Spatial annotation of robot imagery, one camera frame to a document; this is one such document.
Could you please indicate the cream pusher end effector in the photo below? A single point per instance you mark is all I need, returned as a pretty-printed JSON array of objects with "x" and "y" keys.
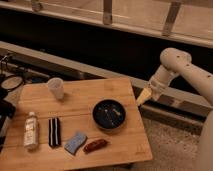
[{"x": 144, "y": 96}]

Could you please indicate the dark ceramic bowl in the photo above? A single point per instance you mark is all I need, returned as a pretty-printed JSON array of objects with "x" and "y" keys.
[{"x": 109, "y": 114}]

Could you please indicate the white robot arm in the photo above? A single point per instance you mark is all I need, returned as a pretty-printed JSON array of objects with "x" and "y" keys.
[{"x": 176, "y": 63}]

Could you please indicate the brown sausage toy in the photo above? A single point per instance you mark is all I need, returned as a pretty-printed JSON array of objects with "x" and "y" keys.
[{"x": 95, "y": 145}]

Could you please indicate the blue sponge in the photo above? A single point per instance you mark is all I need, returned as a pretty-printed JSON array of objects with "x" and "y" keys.
[{"x": 75, "y": 142}]

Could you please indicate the clear plastic bottle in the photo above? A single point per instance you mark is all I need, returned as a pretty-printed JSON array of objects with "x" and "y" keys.
[{"x": 31, "y": 132}]

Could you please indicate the round black framed mirror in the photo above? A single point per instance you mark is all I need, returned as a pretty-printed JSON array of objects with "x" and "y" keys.
[{"x": 12, "y": 82}]

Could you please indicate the black object at left edge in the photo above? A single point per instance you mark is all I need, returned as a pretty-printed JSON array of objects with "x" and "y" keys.
[{"x": 7, "y": 111}]

